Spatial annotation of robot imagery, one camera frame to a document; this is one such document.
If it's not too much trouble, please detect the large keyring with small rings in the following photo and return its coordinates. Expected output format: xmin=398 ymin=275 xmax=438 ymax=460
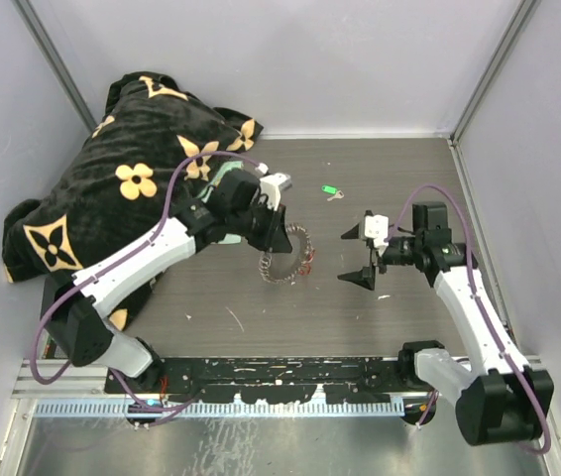
xmin=258 ymin=222 xmax=315 ymax=285

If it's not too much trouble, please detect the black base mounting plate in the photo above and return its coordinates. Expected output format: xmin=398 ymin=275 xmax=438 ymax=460
xmin=103 ymin=355 xmax=458 ymax=406

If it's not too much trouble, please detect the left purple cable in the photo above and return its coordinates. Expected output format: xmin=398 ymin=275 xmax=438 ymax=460
xmin=29 ymin=150 xmax=268 ymax=427

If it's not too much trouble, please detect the green key tag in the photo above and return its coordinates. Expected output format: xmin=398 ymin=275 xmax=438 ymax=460
xmin=321 ymin=185 xmax=337 ymax=194

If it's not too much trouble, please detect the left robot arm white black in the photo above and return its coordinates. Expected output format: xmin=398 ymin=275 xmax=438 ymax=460
xmin=46 ymin=169 xmax=292 ymax=393

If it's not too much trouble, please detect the mint green cartoon cloth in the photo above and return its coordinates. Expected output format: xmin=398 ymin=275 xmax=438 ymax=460
xmin=197 ymin=161 xmax=244 ymax=245

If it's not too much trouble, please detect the black floral plush blanket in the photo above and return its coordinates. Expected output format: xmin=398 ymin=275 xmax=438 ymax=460
xmin=1 ymin=70 xmax=265 ymax=332

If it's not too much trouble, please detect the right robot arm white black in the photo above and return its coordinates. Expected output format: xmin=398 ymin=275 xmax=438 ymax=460
xmin=338 ymin=201 xmax=554 ymax=450

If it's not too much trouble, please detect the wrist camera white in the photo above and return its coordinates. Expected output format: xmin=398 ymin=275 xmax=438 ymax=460
xmin=255 ymin=163 xmax=292 ymax=211
xmin=361 ymin=210 xmax=390 ymax=252

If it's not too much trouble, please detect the aluminium rail with slotted duct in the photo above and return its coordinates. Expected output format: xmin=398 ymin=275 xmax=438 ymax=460
xmin=12 ymin=363 xmax=429 ymax=418

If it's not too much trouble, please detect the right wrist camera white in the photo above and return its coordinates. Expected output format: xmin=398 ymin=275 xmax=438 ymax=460
xmin=361 ymin=210 xmax=390 ymax=252

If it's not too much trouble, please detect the silver key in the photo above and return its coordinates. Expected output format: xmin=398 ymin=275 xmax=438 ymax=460
xmin=327 ymin=190 xmax=344 ymax=201

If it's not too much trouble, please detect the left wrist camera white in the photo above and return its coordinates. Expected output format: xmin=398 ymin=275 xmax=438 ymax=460
xmin=255 ymin=163 xmax=292 ymax=211

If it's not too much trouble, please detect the red key tags bunch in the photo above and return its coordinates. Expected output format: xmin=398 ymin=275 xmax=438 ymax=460
xmin=297 ymin=250 xmax=315 ymax=276

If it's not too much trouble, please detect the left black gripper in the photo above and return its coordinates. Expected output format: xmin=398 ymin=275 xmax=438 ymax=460
xmin=230 ymin=199 xmax=292 ymax=255

